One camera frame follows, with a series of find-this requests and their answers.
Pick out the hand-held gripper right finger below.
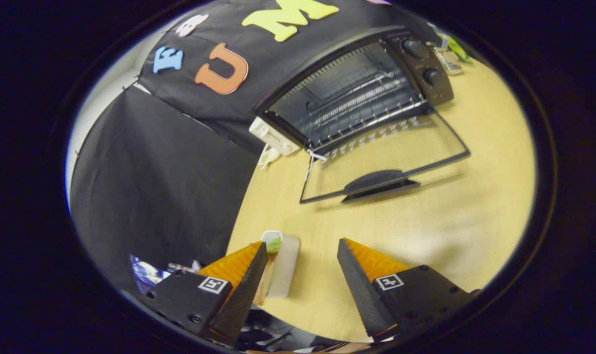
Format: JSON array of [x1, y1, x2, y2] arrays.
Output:
[[337, 238, 481, 343]]

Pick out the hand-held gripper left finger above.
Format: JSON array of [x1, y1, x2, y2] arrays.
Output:
[[137, 241, 269, 346]]

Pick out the toast sandwich with lettuce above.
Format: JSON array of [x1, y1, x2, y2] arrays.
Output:
[[253, 230, 301, 306]]

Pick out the black toaster oven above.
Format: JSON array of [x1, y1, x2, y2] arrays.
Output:
[[255, 27, 471, 205]]

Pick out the blue printed package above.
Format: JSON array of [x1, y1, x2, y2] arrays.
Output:
[[131, 254, 200, 293]]

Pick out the white power strip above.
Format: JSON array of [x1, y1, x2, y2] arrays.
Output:
[[249, 117, 302, 156]]

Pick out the green plastic bottle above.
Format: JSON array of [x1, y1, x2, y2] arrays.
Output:
[[438, 33, 473, 64]]

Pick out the white string tag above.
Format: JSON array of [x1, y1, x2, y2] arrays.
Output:
[[305, 149, 328, 185]]

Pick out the metal wire oven rack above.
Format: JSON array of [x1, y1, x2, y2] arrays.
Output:
[[305, 71, 428, 150]]

